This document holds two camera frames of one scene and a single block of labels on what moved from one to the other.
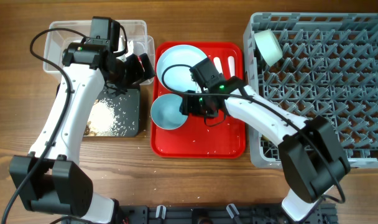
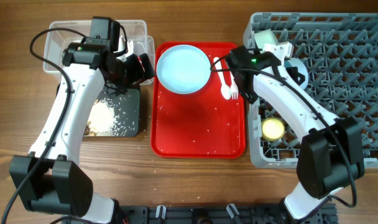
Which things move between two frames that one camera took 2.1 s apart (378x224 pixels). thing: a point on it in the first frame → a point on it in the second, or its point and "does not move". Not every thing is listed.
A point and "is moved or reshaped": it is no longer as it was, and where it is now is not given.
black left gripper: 138,74 does not move
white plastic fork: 231,64 is moved or reshaped
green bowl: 269,46 does not move
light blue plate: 173,65 does not move
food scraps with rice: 102,121 does not move
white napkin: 130,46 does not move
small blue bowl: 165,113 → 301,67
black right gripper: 190,106 → 298,78
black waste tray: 125,108 does not move
